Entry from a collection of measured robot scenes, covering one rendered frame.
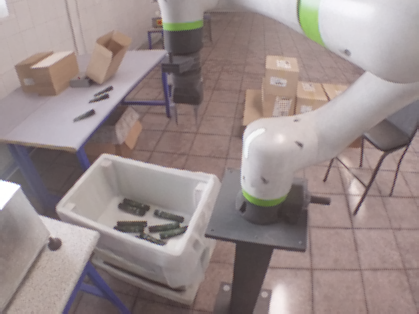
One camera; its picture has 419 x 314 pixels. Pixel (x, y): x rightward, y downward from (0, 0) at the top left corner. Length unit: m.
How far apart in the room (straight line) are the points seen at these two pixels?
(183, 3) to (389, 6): 0.41
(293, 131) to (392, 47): 0.36
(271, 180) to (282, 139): 0.10
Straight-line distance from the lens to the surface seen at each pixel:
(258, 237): 0.68
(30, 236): 0.93
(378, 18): 0.28
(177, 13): 0.58
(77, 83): 2.18
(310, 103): 2.58
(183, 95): 0.67
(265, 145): 0.55
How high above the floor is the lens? 1.48
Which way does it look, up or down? 37 degrees down
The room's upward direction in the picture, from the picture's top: 2 degrees counter-clockwise
